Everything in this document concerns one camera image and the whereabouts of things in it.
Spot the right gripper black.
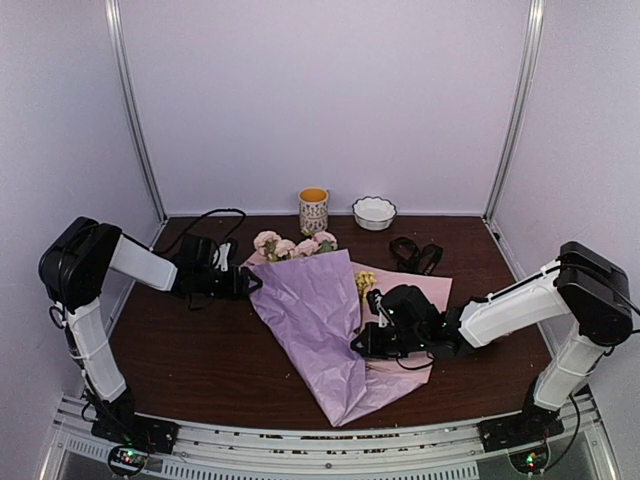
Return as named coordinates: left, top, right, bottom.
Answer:
left=351, top=323, right=426, bottom=361

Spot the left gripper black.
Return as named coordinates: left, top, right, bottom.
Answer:
left=194, top=266, right=262, bottom=299

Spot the pale pink rose stem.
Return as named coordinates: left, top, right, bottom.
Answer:
left=253, top=230, right=296, bottom=262

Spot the fake flower bunch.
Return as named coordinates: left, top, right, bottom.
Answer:
left=355, top=270, right=377, bottom=302

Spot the purple wrapping paper sheet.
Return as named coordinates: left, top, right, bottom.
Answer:
left=245, top=250, right=453, bottom=427

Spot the pink carnation stem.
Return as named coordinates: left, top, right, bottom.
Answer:
left=293, top=230, right=338, bottom=258

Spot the black printed ribbon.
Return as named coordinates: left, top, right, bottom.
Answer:
left=389, top=237, right=444, bottom=276

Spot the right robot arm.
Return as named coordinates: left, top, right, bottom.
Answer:
left=351, top=241, right=639, bottom=442

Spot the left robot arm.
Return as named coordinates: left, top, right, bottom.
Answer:
left=38, top=216, right=263, bottom=444

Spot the patterned cup with orange inside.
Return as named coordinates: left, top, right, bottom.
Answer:
left=298, top=187, right=329, bottom=237

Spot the white scalloped bowl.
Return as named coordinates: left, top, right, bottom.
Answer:
left=352, top=196, right=397, bottom=232

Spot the right green circuit board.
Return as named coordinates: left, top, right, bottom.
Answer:
left=509, top=447, right=550, bottom=475

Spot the green circuit board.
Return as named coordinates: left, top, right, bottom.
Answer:
left=509, top=447, right=550, bottom=475
left=107, top=446, right=149, bottom=476

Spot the left green circuit board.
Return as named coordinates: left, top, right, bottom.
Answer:
left=107, top=446, right=149, bottom=476

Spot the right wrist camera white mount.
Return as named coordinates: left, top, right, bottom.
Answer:
left=366, top=289, right=392, bottom=328

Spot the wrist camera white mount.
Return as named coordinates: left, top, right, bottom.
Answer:
left=366, top=289, right=392, bottom=328
left=212, top=238, right=238, bottom=272

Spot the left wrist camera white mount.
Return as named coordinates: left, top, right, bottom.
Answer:
left=212, top=238, right=238, bottom=272

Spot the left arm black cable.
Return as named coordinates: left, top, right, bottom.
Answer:
left=149, top=207, right=247, bottom=256

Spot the front aluminium rail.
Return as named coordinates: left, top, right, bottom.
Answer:
left=47, top=399, right=609, bottom=480

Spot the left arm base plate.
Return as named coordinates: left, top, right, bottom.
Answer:
left=91, top=416, right=179, bottom=454

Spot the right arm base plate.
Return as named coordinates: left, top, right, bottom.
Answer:
left=477, top=412, right=565, bottom=452

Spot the left aluminium frame post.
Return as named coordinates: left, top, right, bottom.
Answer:
left=104, top=0, right=168, bottom=223

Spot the aluminium frame post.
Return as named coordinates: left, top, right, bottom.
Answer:
left=483, top=0, right=546, bottom=224
left=104, top=0, right=168, bottom=223

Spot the right aluminium frame post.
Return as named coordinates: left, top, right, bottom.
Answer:
left=483, top=0, right=546, bottom=224

